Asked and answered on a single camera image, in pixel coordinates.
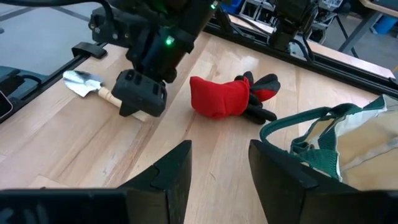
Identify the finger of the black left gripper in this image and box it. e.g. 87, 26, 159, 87
119, 101, 138, 118

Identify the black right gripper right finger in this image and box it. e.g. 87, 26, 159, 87
248, 139, 398, 224

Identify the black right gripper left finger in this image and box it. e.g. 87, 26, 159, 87
0, 139, 193, 224

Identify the wooden-handled metal trowel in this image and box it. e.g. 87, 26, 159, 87
62, 70, 152, 123

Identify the red black gardening glove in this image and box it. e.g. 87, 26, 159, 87
189, 70, 281, 125

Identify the cream green-trimmed gardening bag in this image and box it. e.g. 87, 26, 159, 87
259, 94, 398, 191

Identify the black table edge clamp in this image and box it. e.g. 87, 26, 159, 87
71, 42, 108, 60

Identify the black rounded device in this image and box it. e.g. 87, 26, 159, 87
0, 90, 14, 120

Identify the blue flat object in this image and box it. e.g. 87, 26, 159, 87
221, 0, 245, 15

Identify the light wooden side board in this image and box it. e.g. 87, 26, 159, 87
228, 14, 396, 79

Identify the blue waste bin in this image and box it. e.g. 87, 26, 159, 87
372, 14, 398, 36

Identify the black aluminium rig frame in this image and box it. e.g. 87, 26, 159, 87
0, 18, 398, 124

